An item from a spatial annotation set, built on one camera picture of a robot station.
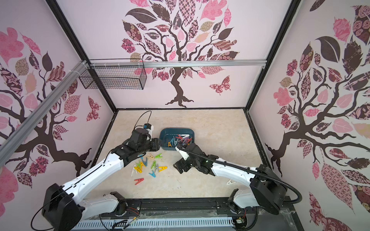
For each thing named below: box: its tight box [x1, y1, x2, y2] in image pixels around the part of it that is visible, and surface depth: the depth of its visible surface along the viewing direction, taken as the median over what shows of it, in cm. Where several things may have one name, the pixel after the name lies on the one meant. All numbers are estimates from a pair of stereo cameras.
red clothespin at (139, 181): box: [133, 178, 145, 186], surface depth 85 cm
